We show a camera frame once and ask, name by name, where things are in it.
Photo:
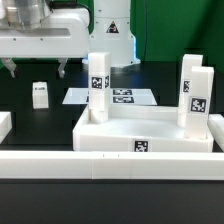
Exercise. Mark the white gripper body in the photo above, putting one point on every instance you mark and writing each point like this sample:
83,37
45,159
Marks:
64,34

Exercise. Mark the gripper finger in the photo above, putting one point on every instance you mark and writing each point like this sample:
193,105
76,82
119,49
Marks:
61,68
11,66

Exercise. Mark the white desk top tray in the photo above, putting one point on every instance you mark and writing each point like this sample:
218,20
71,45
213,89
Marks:
133,128

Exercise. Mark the marker tag sheet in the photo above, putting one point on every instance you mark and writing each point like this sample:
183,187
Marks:
117,96

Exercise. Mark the left white barrier block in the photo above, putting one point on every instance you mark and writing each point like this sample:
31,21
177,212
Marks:
5,125

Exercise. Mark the white barrier block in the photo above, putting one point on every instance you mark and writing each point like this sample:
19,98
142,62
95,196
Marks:
5,125
216,126

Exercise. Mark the right white barrier block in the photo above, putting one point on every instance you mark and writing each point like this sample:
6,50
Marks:
216,126

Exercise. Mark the white front rail barrier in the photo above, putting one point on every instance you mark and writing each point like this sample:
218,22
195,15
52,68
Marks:
111,165

